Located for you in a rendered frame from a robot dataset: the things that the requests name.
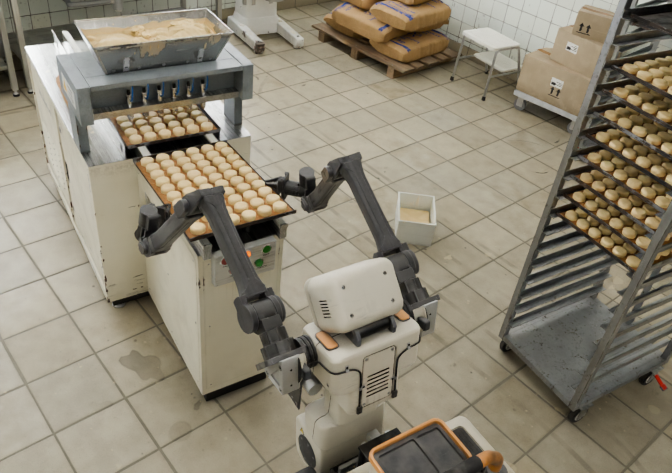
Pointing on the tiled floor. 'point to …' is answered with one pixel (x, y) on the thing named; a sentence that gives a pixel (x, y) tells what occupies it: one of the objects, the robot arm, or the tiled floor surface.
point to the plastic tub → (415, 218)
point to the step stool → (492, 53)
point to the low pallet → (360, 48)
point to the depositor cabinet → (104, 179)
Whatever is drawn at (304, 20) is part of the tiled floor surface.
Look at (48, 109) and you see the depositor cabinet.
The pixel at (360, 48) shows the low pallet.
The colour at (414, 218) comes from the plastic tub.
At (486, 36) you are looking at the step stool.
